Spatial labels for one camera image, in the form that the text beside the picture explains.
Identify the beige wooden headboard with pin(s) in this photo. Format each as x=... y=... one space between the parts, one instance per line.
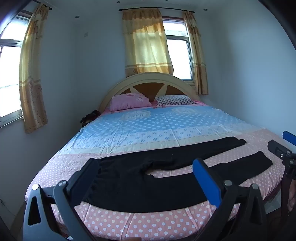
x=148 y=86

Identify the window behind headboard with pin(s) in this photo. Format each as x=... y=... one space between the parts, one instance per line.
x=178 y=55

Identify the black bag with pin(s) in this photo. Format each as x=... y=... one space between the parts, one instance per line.
x=89 y=117

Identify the black pants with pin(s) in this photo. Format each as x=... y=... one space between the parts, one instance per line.
x=138 y=180

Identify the wide yellow curtain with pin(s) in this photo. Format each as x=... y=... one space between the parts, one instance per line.
x=146 y=44

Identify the large side window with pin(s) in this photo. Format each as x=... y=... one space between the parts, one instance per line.
x=10 y=69

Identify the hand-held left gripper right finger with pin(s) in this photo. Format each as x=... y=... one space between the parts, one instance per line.
x=207 y=183

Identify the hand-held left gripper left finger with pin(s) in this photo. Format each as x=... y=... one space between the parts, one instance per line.
x=87 y=170

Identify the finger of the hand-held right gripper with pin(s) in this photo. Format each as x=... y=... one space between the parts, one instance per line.
x=277 y=148
x=289 y=136

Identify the striped pillow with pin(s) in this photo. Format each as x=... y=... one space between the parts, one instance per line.
x=177 y=100

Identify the black curtain rod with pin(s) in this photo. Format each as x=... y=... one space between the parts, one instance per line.
x=175 y=9

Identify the pink flowered pillow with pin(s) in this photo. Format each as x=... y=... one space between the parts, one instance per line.
x=129 y=102

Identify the narrow yellow curtain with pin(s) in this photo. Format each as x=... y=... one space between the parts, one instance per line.
x=196 y=53

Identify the long yellow curtain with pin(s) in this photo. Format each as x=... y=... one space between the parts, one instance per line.
x=32 y=74

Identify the bed with dotted sheet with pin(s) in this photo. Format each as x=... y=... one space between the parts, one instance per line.
x=161 y=125

